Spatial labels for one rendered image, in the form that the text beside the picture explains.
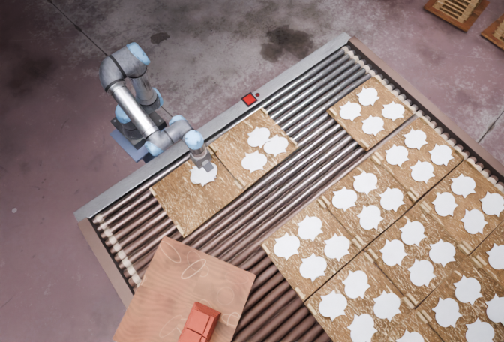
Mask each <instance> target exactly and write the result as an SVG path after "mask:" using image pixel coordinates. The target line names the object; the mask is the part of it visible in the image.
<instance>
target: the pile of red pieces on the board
mask: <svg viewBox="0 0 504 342"><path fill-rule="evenodd" d="M220 315H221V312H219V311H217V310H215V309H212V308H210V307H208V306H206V305H204V304H201V303H199V302H198V301H196V302H194V304H193V307H192V309H191V311H190V314H189V316H188V318H187V321H186V323H185V325H184V328H183V330H182V332H181V334H180V337H179V339H178V341H177V342H209V341H210V340H211V337H212V334H213V332H214V330H215V326H216V325H217V323H218V320H219V317H220Z"/></svg>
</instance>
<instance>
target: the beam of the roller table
mask: <svg viewBox="0 0 504 342"><path fill-rule="evenodd" d="M350 38H351V37H350V36H349V35H348V34H347V33H346V32H345V31H344V32H343V33H341V34H339V35H338V36H337V37H335V38H334V39H332V40H330V41H329V42H328V43H326V44H325V45H323V46H321V47H320V48H319V49H317V50H316V51H314V52H312V53H311V54H310V55H308V56H307V57H305V58H303V59H302V60H301V61H299V62H298V63H296V64H294V65H293V66H292V67H290V68H289V69H287V70H285V71H284V72H283V73H282V74H280V75H279V76H277V77H275V78H274V79H273V80H271V81H270V82H268V83H266V84H265V85H264V86H262V87H261V88H259V89H257V90H256V91H255V92H253V93H252V94H253V95H254V97H255V98H256V99H257V100H258V101H257V102H256V103H255V104H253V105H252V106H250V107H247V105H246V104H245V103H244V102H243V101H242V100H241V101H239V102H238V103H237V104H235V105H234V106H232V107H230V108H229V109H228V110H226V111H225V112H223V113H221V114H220V115H219V116H217V117H216V118H214V119H212V120H211V121H210V122H208V123H207V124H205V125H203V126H202V127H201V128H199V129H198V130H196V131H198V132H200V134H201V135H202V138H203V142H205V141H207V140H209V139H210V138H212V137H213V136H214V135H215V134H217V133H219V132H220V131H222V130H223V129H224V128H226V127H228V126H229V125H231V124H232V123H233V122H235V121H236V120H238V119H240V118H241V117H242V116H244V115H245V114H246V113H248V112H250V111H251V110H252V109H254V108H255V107H257V106H259V105H260V104H261V103H262V102H264V101H266V100H267V99H269V98H270V97H271V96H273V95H275V94H276V93H278V92H279V91H280V90H281V89H283V88H285V87H286V86H288V85H289V84H290V83H292V82H294V81H295V80H297V79H298V78H299V77H301V76H302V75H304V74H306V73H307V72H308V71H309V70H311V69H312V68H314V67H316V66H317V65H318V64H320V63H321V62H323V61H325V60H326V59H327V58H328V57H330V56H332V55H333V54H335V53H336V52H337V51H339V50H340V49H341V48H342V47H345V46H346V45H347V41H348V40H349V39H350ZM256 93H259V94H260V96H259V97H256V96H255V94H256ZM189 152H190V150H189V148H188V147H187V146H186V144H185V143H184V142H183V141H182V140H181V141H180V142H178V143H176V144H175V145H174V146H172V147H171V148H169V149H167V150H166V151H165V152H163V153H162V154H160V155H158V156H157V157H156V158H154V159H153V160H151V161H149V162H148V163H147V164H145V165H144V166H142V167H140V168H139V169H138V170H136V171H135V172H133V173H131V174H130V175H129V176H127V177H126V178H124V179H122V180H121V181H120V182H118V183H117V184H115V185H113V186H112V187H111V188H109V189H108V190H106V191H104V192H103V193H102V194H100V195H99V196H97V197H95V198H94V199H93V200H91V201H90V202H88V203H86V204H85V205H84V206H82V207H81V208H79V209H77V210H76V211H75V212H74V213H73V214H74V216H75V217H76V219H77V220H78V222H80V221H81V220H83V219H84V218H86V217H87V218H90V219H92V218H94V217H95V216H96V215H98V214H99V213H101V212H103V211H104V210H106V209H108V208H109V207H110V206H112V205H113V204H115V203H116V202H118V201H119V200H120V199H122V198H123V197H125V196H127V195H128V194H129V193H131V192H132V191H134V190H135V189H137V188H138V187H139V186H141V185H143V184H144V183H146V182H147V181H148V180H149V179H151V178H153V177H154V176H156V175H157V174H158V173H160V172H162V171H163V170H165V169H166V168H167V167H169V166H170V165H172V164H174V163H175V162H176V161H178V160H179V159H181V158H182V157H184V156H185V155H186V154H188V153H189Z"/></svg>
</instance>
